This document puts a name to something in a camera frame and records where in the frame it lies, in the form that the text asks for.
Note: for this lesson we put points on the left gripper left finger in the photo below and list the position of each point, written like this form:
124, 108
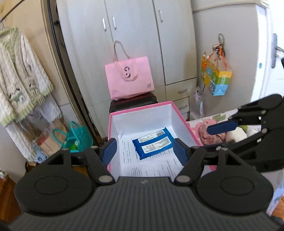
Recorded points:
98, 159

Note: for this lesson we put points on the floral table cloth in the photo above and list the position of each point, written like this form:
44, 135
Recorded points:
276, 178

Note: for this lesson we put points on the colourful paper gift bag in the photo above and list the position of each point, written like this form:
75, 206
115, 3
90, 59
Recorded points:
216, 73

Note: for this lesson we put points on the pink paper shopping bag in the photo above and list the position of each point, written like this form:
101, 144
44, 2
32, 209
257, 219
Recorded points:
129, 78

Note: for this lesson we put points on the black suitcase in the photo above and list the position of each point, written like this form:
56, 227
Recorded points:
137, 101

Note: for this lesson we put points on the blue wet wipes pack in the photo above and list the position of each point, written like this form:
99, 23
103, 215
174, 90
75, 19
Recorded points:
153, 143

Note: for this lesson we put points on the grey wooden wardrobe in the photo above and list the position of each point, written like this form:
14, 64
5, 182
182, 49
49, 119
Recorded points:
96, 32

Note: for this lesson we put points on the pink cardboard box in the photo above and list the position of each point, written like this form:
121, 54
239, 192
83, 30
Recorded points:
137, 122

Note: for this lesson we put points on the cream knitted cardigan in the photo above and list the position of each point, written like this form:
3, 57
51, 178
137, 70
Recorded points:
24, 82

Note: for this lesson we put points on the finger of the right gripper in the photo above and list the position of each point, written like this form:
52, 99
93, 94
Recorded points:
222, 127

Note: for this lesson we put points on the teal plastic basket bag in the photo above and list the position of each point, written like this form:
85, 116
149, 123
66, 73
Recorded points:
78, 139

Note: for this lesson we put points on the silver door handle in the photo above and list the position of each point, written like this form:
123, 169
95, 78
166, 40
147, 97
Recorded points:
275, 49

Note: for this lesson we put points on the printed paper sheet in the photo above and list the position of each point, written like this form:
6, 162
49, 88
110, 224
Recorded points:
164, 164

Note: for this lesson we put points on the white plush toy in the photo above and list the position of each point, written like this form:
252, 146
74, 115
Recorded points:
235, 136

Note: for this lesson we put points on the brown paper bag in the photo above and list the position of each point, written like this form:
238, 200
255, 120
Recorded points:
46, 142

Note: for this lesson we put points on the white door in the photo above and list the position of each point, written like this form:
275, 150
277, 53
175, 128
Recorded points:
274, 78

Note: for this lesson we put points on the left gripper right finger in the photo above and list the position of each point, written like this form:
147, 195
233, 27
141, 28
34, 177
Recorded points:
191, 160

